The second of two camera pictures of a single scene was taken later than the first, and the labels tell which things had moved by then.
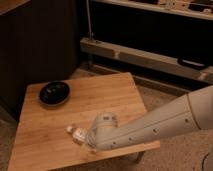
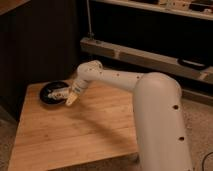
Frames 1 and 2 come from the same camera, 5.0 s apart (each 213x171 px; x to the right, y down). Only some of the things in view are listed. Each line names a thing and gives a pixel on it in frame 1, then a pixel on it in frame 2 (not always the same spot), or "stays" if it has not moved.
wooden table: [41, 141] stays
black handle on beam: [198, 65] stays
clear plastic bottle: [78, 133] to [60, 94]
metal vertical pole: [89, 19] stays
